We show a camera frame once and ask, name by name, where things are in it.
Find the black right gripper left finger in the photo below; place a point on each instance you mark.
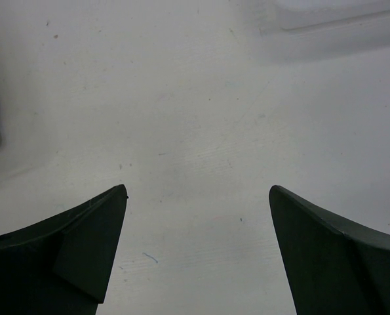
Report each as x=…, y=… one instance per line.
x=62, y=265

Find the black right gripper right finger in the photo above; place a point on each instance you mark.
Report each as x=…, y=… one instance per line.
x=333, y=265

